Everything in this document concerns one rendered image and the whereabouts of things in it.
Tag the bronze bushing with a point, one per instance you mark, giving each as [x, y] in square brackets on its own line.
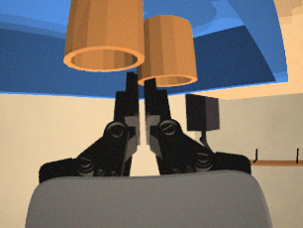
[97, 28]
[169, 51]

